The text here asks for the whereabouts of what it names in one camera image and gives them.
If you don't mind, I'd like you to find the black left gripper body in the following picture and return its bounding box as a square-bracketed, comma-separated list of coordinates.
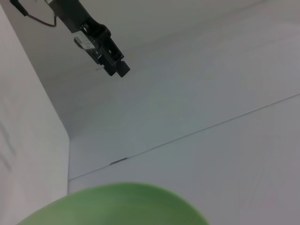
[50, 0, 111, 64]

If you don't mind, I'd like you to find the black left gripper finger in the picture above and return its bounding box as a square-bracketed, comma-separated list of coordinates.
[97, 59, 118, 77]
[100, 30, 131, 78]

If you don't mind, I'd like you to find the light green plate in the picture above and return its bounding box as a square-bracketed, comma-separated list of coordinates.
[15, 182, 210, 225]

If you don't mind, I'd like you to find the left wrist cable with connector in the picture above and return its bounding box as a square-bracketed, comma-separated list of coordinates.
[9, 0, 57, 28]

